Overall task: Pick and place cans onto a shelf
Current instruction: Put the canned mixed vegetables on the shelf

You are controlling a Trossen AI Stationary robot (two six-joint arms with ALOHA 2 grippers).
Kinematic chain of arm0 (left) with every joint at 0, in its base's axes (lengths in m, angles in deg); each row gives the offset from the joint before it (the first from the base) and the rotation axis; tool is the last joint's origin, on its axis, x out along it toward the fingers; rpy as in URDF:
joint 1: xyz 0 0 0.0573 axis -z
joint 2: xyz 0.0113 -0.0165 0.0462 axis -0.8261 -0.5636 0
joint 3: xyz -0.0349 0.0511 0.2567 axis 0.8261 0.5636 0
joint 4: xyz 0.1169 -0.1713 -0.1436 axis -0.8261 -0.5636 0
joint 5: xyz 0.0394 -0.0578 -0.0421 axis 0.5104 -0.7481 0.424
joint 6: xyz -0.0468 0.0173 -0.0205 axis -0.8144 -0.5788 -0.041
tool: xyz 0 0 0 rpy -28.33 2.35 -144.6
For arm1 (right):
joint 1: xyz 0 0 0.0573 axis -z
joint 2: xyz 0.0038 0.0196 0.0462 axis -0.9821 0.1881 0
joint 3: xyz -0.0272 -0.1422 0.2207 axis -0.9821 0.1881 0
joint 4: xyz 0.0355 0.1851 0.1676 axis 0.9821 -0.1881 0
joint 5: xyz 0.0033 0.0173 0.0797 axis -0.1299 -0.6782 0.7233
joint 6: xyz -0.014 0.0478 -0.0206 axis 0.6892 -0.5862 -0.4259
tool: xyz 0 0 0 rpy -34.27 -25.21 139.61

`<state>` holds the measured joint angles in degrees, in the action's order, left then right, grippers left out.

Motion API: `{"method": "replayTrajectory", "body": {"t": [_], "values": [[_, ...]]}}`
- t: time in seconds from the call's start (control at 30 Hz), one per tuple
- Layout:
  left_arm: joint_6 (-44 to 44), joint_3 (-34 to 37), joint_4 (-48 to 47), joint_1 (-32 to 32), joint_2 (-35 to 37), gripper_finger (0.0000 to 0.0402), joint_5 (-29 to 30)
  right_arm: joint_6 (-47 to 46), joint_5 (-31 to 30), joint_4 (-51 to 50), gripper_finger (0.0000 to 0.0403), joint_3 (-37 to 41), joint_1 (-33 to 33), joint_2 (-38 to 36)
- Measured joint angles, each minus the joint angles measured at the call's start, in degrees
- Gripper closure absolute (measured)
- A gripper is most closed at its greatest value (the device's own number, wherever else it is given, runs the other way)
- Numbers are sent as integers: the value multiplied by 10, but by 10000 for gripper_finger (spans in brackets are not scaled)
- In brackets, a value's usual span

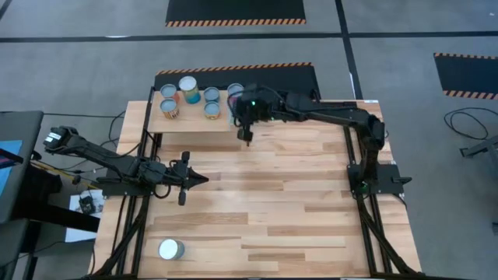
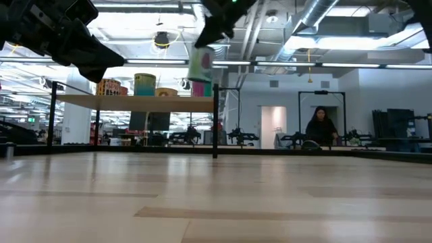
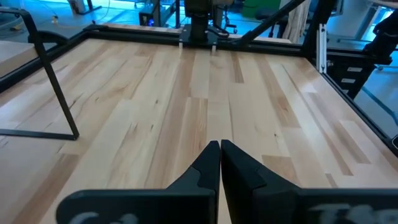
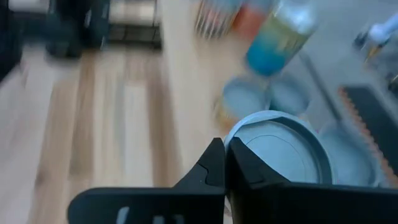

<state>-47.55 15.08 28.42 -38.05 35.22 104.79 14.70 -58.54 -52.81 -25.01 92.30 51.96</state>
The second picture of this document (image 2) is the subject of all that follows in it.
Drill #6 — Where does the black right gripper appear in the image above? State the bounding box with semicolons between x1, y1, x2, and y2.
194;0;257;48

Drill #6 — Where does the black background station frame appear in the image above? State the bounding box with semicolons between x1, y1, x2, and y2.
298;90;347;146

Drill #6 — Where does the white column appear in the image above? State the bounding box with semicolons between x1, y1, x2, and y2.
61;76;92;145

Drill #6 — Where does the black equipment rack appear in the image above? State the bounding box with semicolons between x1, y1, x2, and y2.
371;108;416;153

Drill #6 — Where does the pink can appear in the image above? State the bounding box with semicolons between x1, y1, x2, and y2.
191;80;206;98

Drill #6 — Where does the person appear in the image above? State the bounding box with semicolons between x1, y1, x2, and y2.
305;105;340;146

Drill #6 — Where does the black aluminium table frame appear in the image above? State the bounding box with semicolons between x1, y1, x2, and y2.
0;143;432;165

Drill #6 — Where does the mixed vegetables can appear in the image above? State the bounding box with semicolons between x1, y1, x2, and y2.
188;45;216;84

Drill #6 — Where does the black dome object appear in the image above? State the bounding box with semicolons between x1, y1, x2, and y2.
301;140;321;151

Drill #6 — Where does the silver ceiling duct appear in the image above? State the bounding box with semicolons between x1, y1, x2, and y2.
269;0;340;65

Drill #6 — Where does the grey ceiling unit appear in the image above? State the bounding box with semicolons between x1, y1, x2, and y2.
367;13;416;34

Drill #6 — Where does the dark background panel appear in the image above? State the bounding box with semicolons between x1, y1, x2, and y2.
128;112;171;132

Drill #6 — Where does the long ceiling light strip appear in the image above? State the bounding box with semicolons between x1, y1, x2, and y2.
0;57;57;63
384;63;432;70
322;62;381;68
125;59;188;65
212;60;252;66
256;61;317;68

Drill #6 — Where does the small tan bowl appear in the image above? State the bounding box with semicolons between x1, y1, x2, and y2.
155;87;179;97

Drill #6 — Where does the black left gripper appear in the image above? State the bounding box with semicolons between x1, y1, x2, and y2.
20;0;125;84

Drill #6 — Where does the wooden shelf board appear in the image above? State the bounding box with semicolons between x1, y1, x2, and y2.
55;94;215;113

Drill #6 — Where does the wooden shelf on black frame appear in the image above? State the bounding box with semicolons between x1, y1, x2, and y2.
48;80;220;159

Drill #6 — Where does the yellow hanging cable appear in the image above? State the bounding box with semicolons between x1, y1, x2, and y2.
306;49;312;84

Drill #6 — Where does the yellow and teal can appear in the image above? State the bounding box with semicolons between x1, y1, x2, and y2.
134;73;157;97

